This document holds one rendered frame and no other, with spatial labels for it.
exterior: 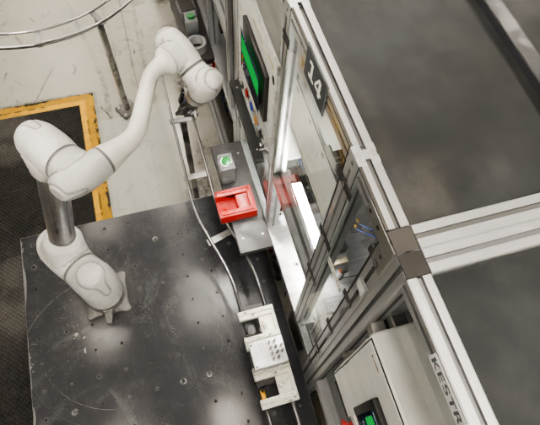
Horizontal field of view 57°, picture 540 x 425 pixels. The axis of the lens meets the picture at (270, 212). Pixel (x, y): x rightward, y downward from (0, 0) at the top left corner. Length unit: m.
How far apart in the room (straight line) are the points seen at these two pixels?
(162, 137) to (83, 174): 1.89
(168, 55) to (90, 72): 2.13
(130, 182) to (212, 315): 1.38
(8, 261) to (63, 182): 1.71
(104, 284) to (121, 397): 0.46
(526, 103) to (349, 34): 0.39
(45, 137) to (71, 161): 0.12
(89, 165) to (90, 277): 0.57
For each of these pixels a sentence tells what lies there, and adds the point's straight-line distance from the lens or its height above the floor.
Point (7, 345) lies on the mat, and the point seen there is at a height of 0.01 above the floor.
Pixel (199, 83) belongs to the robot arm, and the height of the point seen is 1.43.
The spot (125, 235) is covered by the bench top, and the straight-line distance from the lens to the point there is 2.36.
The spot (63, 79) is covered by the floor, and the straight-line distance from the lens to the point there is 3.92.
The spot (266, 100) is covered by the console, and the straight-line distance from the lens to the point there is 1.48.
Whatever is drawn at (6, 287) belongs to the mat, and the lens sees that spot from 3.21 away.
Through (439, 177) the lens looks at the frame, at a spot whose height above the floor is 2.01.
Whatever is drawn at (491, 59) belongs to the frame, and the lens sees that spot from 1.19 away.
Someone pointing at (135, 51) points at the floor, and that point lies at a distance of 3.98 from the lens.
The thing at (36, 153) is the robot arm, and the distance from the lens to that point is 1.67.
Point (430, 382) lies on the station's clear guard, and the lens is 0.94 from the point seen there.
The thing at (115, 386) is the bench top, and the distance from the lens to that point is 2.17.
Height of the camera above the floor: 2.78
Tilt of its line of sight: 63 degrees down
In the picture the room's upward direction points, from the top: 6 degrees clockwise
